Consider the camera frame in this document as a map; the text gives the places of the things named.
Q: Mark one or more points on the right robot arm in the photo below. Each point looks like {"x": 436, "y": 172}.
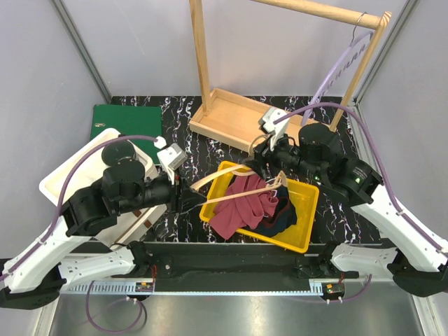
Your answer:
{"x": 411, "y": 262}

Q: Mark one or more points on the wooden clothes hanger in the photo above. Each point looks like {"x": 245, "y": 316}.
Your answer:
{"x": 280, "y": 180}

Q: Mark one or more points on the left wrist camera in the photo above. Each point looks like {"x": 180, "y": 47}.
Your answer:
{"x": 170, "y": 157}

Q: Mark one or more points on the white wooden storage box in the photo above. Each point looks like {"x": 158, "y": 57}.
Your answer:
{"x": 130, "y": 226}

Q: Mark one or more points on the wooden clothes rack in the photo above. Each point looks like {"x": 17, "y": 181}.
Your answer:
{"x": 232, "y": 119}

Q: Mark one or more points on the dark grey cup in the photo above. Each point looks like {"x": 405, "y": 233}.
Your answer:
{"x": 113, "y": 153}

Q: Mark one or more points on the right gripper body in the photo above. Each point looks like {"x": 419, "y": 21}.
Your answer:
{"x": 285, "y": 156}

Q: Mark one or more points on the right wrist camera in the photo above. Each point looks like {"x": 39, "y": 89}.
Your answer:
{"x": 274, "y": 122}

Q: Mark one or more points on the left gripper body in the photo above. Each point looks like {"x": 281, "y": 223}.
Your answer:
{"x": 159, "y": 191}

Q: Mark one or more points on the navy tank top maroon trim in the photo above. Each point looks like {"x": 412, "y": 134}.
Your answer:
{"x": 284, "y": 216}

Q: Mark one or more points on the green folder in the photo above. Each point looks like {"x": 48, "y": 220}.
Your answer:
{"x": 128, "y": 120}

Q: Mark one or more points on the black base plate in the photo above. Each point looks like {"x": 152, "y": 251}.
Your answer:
{"x": 232, "y": 268}

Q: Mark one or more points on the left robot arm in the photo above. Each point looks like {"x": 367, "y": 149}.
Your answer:
{"x": 123, "y": 188}

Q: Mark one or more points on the lilac plastic hanger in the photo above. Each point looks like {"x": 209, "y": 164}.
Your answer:
{"x": 343, "y": 62}

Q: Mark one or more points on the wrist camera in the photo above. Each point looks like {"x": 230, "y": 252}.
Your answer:
{"x": 170, "y": 157}
{"x": 274, "y": 122}

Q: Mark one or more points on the yellow plastic tray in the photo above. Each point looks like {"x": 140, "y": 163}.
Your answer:
{"x": 304, "y": 198}

